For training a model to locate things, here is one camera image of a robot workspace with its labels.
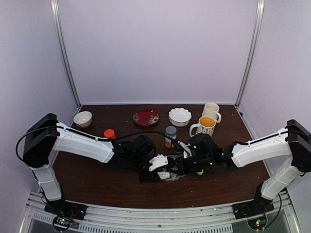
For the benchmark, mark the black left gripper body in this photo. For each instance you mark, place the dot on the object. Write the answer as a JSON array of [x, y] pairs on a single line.
[[144, 178]]

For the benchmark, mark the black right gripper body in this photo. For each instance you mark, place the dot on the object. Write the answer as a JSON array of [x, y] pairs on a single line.
[[201, 163]]

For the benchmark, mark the clear plastic pill organizer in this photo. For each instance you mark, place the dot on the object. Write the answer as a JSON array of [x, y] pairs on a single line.
[[172, 168]]

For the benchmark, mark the small white pill bottle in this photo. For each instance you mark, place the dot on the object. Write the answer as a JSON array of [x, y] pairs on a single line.
[[165, 175]]

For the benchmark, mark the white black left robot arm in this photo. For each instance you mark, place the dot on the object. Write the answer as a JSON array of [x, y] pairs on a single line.
[[49, 134]]

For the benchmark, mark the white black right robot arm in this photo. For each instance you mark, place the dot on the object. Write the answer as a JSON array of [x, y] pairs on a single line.
[[293, 141]]

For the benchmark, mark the grey lid supplement bottle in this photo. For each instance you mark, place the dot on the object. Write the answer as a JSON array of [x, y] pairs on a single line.
[[171, 133]]

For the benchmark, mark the floral mug yellow inside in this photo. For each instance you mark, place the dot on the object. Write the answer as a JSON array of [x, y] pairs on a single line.
[[205, 125]]

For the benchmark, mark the white scalloped bowl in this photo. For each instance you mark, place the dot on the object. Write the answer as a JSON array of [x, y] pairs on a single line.
[[179, 117]]

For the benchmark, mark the orange pill bottle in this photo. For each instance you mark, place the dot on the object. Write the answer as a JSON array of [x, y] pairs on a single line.
[[110, 134]]

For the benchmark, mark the red floral plate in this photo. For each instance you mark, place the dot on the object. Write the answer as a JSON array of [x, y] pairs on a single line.
[[145, 117]]

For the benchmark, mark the cream ribbed ceramic mug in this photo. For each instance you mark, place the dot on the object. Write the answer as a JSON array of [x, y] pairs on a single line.
[[212, 110]]

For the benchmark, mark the white patterned rice bowl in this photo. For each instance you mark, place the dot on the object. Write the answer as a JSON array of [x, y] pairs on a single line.
[[83, 119]]

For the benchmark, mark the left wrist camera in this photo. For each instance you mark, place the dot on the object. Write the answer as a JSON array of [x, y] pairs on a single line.
[[157, 162]]

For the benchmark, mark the front aluminium rail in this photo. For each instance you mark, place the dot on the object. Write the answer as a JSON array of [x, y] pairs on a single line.
[[211, 219]]

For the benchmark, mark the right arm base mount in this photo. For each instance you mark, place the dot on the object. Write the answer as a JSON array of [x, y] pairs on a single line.
[[255, 213]]

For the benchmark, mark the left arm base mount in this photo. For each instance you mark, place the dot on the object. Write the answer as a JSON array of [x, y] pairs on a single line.
[[65, 213]]

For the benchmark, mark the right aluminium frame post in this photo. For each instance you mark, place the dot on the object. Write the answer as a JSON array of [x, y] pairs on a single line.
[[252, 51]]

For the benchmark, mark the aluminium frame post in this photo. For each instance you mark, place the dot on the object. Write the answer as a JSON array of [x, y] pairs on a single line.
[[63, 50], [252, 51]]

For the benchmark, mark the left aluminium frame post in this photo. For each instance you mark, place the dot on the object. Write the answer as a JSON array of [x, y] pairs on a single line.
[[63, 50]]

